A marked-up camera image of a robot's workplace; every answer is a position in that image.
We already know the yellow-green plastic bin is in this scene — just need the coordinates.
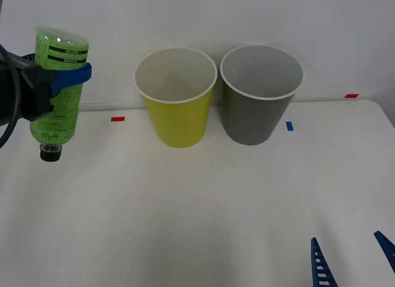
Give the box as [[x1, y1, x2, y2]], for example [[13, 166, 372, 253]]
[[133, 46, 218, 149]]

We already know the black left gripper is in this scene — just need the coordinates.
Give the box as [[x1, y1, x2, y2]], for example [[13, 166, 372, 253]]
[[15, 53, 94, 123]]

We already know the grey plastic bin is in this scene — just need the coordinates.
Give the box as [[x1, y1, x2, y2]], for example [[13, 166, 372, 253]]
[[219, 44, 305, 146]]

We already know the green label plastic bottle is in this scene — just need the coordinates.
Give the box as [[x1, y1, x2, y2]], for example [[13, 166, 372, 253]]
[[29, 24, 91, 162]]

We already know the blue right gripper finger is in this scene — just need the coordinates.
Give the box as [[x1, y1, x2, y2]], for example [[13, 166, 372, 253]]
[[310, 236, 338, 287], [373, 230, 395, 259]]

